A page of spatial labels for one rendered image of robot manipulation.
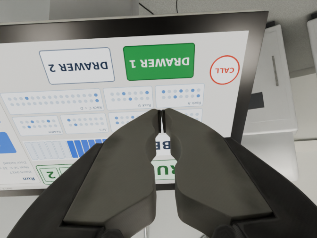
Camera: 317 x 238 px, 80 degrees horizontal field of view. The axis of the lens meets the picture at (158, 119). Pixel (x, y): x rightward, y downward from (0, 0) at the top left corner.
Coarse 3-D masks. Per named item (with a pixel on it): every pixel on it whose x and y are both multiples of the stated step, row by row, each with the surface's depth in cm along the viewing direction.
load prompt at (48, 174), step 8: (152, 160) 34; (160, 160) 34; (168, 160) 34; (40, 168) 35; (48, 168) 35; (56, 168) 35; (64, 168) 35; (160, 168) 35; (168, 168) 35; (40, 176) 36; (48, 176) 36; (56, 176) 36; (160, 176) 36; (168, 176) 36; (48, 184) 37
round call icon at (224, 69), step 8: (216, 56) 25; (224, 56) 25; (232, 56) 25; (240, 56) 25; (216, 64) 26; (224, 64) 26; (232, 64) 26; (240, 64) 26; (216, 72) 26; (224, 72) 26; (232, 72) 26; (208, 80) 27; (216, 80) 27; (224, 80) 27; (232, 80) 27
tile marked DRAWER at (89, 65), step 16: (80, 48) 25; (96, 48) 25; (48, 64) 26; (64, 64) 26; (80, 64) 26; (96, 64) 26; (112, 64) 26; (48, 80) 27; (64, 80) 27; (80, 80) 27; (96, 80) 27; (112, 80) 27
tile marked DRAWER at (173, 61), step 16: (128, 48) 25; (144, 48) 25; (160, 48) 25; (176, 48) 25; (192, 48) 25; (128, 64) 26; (144, 64) 26; (160, 64) 26; (176, 64) 26; (192, 64) 26; (128, 80) 27; (144, 80) 27
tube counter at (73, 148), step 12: (24, 144) 32; (36, 144) 32; (48, 144) 32; (60, 144) 32; (72, 144) 32; (84, 144) 32; (36, 156) 34; (48, 156) 34; (60, 156) 34; (72, 156) 34
